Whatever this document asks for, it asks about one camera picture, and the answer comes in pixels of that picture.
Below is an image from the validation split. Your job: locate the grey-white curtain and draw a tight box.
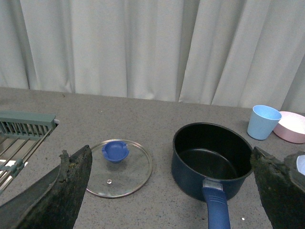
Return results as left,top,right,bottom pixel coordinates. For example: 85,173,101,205
0,0,305,113

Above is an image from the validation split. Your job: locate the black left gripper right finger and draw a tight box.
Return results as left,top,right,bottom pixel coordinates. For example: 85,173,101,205
250,147,305,229

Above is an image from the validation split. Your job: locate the pink bowl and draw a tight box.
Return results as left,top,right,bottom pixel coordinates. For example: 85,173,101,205
273,111,305,144

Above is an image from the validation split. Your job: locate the light blue plate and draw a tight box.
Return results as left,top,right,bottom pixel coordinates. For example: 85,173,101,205
296,155,305,175

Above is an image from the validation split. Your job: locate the glass lid with blue knob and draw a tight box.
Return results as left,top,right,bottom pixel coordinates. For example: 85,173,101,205
87,139,153,198

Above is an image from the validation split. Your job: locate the dark blue saucepan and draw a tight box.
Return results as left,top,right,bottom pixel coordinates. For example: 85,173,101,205
172,123,253,229

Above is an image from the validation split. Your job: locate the light blue cup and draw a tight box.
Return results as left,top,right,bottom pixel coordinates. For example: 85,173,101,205
247,105,282,140

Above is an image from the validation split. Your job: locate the green dish rack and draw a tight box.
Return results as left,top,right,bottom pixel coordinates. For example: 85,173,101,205
0,111,59,193

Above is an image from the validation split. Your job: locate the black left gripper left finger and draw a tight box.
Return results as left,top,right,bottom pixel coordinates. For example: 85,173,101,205
0,145,92,229

